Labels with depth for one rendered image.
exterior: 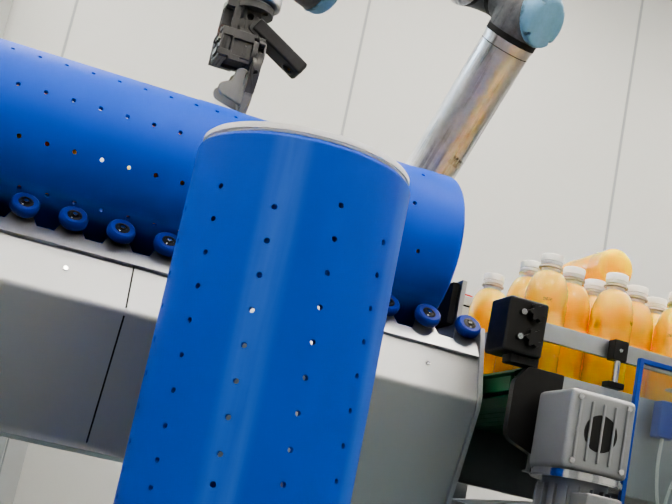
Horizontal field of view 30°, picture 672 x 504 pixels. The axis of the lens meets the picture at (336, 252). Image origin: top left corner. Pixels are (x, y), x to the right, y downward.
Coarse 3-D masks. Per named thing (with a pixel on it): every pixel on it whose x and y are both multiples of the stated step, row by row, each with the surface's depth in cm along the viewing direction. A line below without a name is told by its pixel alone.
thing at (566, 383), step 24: (528, 384) 199; (552, 384) 200; (576, 384) 202; (528, 408) 198; (480, 432) 244; (504, 432) 197; (528, 432) 197; (480, 456) 243; (504, 456) 245; (528, 456) 197; (480, 480) 243; (504, 480) 244; (528, 480) 246
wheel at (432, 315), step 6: (420, 306) 208; (426, 306) 209; (432, 306) 210; (414, 312) 208; (420, 312) 207; (426, 312) 208; (432, 312) 209; (438, 312) 209; (420, 318) 207; (426, 318) 207; (432, 318) 207; (438, 318) 208; (426, 324) 207; (432, 324) 207
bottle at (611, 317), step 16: (608, 288) 217; (624, 288) 217; (608, 304) 214; (624, 304) 214; (592, 320) 215; (608, 320) 213; (624, 320) 213; (608, 336) 212; (624, 336) 213; (592, 368) 212; (608, 368) 211; (624, 368) 212
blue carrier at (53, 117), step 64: (0, 64) 190; (64, 64) 196; (0, 128) 187; (64, 128) 190; (128, 128) 193; (192, 128) 197; (0, 192) 191; (64, 192) 192; (128, 192) 193; (448, 192) 212; (448, 256) 208
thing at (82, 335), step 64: (0, 256) 185; (64, 256) 189; (0, 320) 184; (64, 320) 186; (128, 320) 188; (0, 384) 185; (64, 384) 188; (128, 384) 190; (384, 384) 200; (448, 384) 204; (64, 448) 197; (384, 448) 202; (448, 448) 205
